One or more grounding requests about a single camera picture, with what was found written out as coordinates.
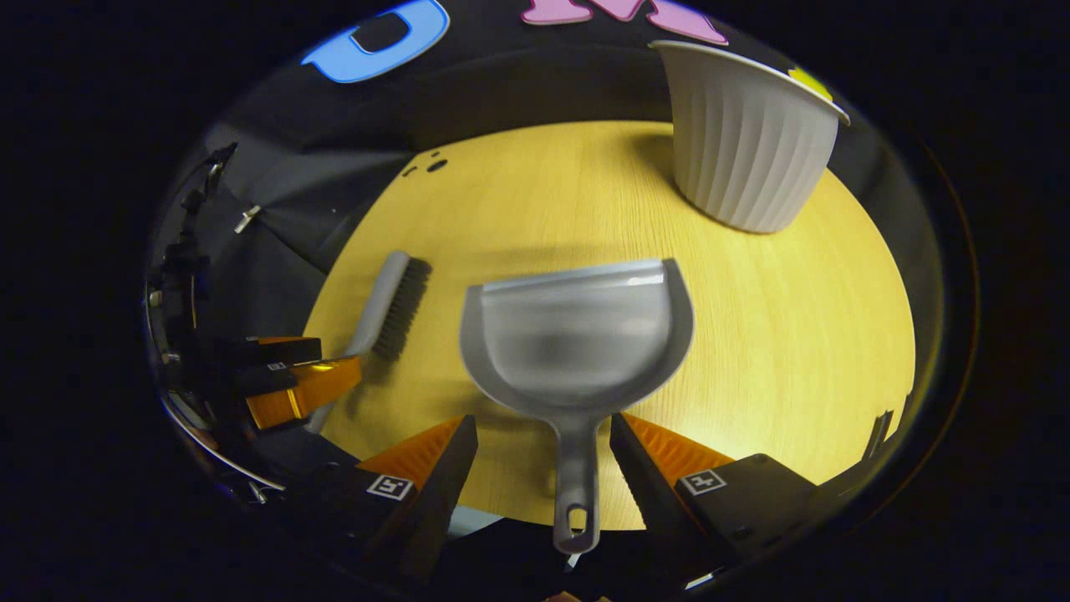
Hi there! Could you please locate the grey metal strip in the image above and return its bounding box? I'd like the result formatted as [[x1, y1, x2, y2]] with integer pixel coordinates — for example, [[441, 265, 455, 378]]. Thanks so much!
[[864, 410, 894, 459]]

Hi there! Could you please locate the grey dustpan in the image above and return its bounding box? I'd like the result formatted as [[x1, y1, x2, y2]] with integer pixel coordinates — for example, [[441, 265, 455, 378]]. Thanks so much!
[[459, 258, 696, 555]]

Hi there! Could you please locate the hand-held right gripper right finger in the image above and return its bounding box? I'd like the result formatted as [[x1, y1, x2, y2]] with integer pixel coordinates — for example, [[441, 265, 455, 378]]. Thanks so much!
[[609, 411, 843, 584]]

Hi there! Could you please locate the white ribbed garbage bin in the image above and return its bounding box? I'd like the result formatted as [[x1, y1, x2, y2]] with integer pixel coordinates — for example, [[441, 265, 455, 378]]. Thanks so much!
[[650, 39, 852, 234]]

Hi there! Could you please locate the small grey broom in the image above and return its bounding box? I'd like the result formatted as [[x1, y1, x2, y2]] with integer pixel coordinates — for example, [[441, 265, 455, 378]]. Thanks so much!
[[305, 249, 433, 436]]

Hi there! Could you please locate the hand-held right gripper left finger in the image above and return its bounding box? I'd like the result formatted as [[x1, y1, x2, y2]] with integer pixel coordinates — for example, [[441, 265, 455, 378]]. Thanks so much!
[[284, 414, 481, 584]]

